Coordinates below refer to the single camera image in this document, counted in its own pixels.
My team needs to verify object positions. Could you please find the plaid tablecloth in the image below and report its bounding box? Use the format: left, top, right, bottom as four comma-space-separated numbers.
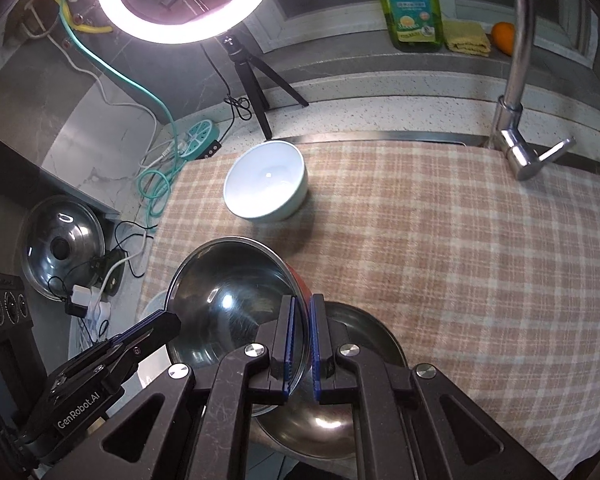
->
135, 139, 600, 461

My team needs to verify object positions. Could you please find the light blue bowl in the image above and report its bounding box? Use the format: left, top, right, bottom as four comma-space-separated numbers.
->
223, 141, 308, 222

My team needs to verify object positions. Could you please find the chrome faucet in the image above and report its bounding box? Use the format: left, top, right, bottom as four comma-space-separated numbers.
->
482, 0, 578, 182

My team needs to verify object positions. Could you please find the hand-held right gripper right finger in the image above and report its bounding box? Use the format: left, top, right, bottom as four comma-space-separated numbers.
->
310, 294, 561, 480

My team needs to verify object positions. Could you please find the black ring light cable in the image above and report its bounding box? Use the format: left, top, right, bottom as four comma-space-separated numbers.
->
200, 42, 253, 122

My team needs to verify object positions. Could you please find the yellow hose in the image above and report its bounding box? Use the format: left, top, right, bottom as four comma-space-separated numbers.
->
42, 0, 115, 35

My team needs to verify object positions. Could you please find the white charger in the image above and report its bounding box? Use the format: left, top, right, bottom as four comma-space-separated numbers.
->
72, 285, 112, 318

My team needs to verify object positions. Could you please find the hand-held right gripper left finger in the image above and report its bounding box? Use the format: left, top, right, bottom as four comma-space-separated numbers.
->
42, 296, 298, 480

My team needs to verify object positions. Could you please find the large steel bowl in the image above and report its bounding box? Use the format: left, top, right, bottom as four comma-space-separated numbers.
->
250, 302, 408, 461

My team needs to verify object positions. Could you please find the steel pot lid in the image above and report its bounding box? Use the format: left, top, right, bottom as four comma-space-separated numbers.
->
20, 195, 106, 302

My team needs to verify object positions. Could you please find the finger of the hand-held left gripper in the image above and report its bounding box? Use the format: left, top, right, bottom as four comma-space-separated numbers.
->
107, 310, 183, 361

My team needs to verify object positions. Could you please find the teal cable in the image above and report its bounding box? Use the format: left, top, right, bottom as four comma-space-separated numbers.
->
59, 0, 181, 218

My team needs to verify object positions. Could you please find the teal round power strip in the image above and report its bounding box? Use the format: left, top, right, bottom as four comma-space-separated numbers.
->
177, 119, 220, 160

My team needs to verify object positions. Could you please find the orange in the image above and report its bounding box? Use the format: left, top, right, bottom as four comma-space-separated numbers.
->
491, 22, 516, 56

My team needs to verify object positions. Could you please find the green dish soap bottle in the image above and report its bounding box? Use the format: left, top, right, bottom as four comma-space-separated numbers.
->
372, 0, 443, 52

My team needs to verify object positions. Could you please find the yellow cloth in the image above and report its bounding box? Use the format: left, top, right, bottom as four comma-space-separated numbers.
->
442, 20, 492, 57

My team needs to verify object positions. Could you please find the red steel bowl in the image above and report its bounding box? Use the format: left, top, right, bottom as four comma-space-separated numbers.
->
164, 237, 313, 416

